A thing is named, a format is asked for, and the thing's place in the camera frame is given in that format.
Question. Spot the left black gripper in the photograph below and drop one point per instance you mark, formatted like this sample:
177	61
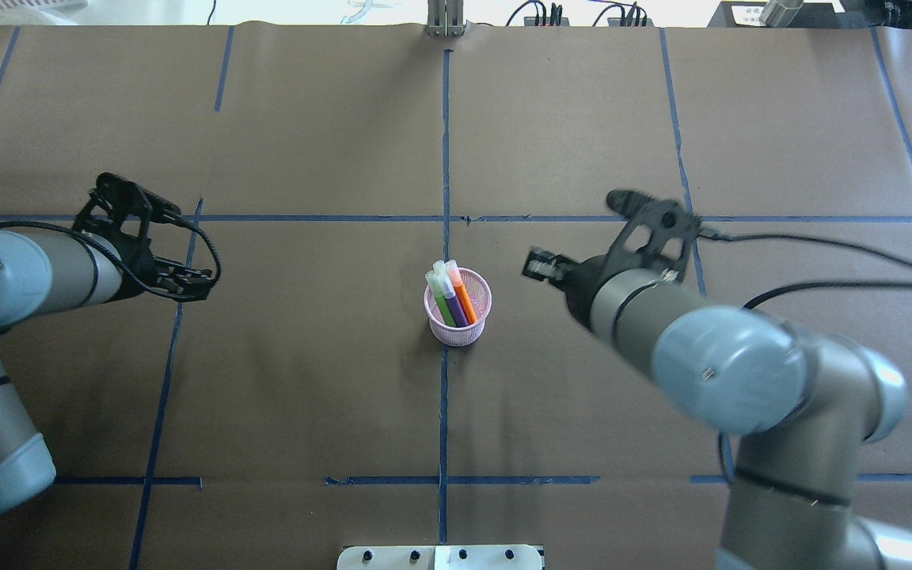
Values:
138	267

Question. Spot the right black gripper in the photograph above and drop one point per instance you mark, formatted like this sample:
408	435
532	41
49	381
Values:
580	286

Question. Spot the orange marker pen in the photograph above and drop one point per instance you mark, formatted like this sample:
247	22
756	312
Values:
461	292

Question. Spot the purple marker pen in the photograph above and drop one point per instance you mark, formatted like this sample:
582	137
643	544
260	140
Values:
449	294

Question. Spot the green marker pen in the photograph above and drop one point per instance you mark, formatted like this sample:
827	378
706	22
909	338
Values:
434	284

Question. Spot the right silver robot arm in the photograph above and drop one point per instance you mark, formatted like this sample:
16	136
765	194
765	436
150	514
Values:
802	404

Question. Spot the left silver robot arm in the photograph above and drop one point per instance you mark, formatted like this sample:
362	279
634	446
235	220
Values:
85	321

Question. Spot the far relay connector block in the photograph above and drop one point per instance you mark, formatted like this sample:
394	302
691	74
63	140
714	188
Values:
538	14

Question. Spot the relay connector block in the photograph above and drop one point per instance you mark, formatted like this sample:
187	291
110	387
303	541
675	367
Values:
622	14
538	14

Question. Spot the near relay connector block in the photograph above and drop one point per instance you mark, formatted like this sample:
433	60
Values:
622	14

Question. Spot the metal cup on black box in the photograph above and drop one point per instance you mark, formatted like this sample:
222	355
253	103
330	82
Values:
779	14

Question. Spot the red white plastic basket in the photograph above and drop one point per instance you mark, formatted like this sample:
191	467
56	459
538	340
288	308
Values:
13	6

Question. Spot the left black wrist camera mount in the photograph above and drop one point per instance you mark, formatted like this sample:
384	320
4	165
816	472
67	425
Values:
120	210

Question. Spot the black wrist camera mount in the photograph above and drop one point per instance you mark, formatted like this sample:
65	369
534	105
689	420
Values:
120	210
659	235

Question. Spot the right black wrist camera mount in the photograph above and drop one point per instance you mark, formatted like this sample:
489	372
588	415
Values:
659	235

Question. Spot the aluminium frame post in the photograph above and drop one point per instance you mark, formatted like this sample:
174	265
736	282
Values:
445	18

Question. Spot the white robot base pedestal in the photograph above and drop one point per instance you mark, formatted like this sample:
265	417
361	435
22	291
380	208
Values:
496	556

